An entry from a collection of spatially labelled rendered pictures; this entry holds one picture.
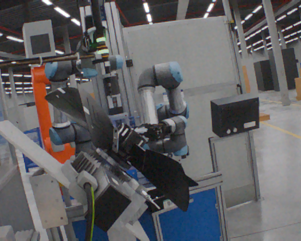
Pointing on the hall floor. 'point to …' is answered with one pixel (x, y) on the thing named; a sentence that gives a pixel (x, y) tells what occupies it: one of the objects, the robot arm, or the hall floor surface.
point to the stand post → (55, 233)
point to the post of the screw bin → (156, 228)
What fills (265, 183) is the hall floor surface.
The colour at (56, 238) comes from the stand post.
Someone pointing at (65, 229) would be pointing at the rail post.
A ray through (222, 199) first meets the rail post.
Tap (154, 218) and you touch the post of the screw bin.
